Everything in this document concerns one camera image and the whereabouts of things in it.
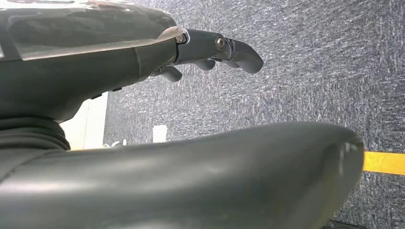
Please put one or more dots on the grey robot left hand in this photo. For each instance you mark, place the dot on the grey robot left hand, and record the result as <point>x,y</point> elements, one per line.
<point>95,72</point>

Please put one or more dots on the white cabinet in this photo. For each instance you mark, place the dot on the white cabinet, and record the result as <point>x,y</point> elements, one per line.
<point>85,126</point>

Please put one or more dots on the chair wheel base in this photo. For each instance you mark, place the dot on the chair wheel base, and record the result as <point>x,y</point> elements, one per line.
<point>115,144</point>

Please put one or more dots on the yellow floor tape strip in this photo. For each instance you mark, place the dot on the yellow floor tape strip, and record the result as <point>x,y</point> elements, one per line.
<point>384,162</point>

